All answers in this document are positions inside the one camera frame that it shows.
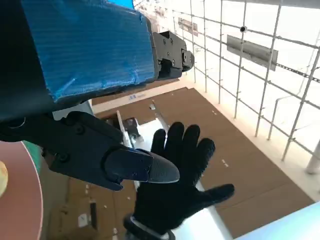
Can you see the small black ceiling sensor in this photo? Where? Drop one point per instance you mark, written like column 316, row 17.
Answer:
column 242, row 29

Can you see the round pale bread bun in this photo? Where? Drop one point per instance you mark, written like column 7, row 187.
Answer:
column 2, row 180

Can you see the green cutting mat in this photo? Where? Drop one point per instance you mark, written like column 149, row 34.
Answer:
column 33, row 155

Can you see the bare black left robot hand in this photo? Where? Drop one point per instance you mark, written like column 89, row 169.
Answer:
column 87, row 50

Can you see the grey ceiling light panel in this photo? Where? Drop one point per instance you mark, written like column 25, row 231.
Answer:
column 252, row 51
column 188, row 25

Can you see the pink bowl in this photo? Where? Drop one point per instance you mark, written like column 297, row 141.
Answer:
column 20, row 200

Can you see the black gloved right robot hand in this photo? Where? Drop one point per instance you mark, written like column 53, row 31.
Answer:
column 170, row 200

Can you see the white ceiling pipe grid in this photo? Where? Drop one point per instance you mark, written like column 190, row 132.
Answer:
column 267, row 75

